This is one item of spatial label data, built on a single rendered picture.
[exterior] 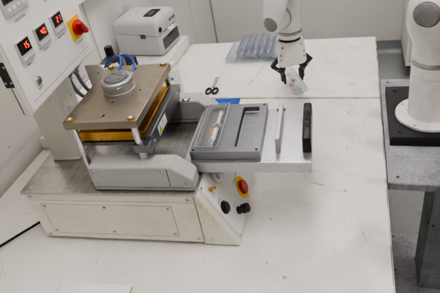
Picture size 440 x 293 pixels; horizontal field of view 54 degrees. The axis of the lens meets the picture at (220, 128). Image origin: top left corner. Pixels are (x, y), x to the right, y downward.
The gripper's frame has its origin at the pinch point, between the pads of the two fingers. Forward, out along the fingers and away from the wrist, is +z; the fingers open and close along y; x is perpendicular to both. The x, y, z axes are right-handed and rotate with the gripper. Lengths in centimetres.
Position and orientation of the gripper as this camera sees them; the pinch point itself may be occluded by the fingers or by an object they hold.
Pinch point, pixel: (292, 76)
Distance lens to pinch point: 159.5
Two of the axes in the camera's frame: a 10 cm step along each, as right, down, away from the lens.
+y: -9.7, 2.3, -0.5
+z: 1.6, 8.1, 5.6
